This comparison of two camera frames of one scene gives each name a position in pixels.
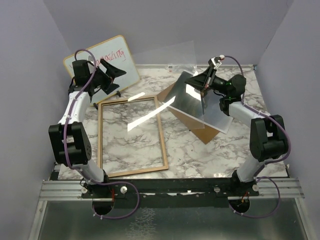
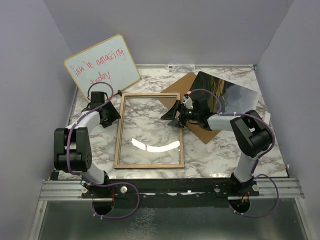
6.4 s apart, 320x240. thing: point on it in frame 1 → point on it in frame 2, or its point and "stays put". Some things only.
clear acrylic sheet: x=159 y=83 → x=146 y=138
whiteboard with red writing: x=115 y=52 stays put
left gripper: x=111 y=72 → x=114 y=114
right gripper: x=204 y=80 → x=171 y=114
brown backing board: x=205 y=133 stays put
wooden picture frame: x=142 y=170 → x=117 y=165
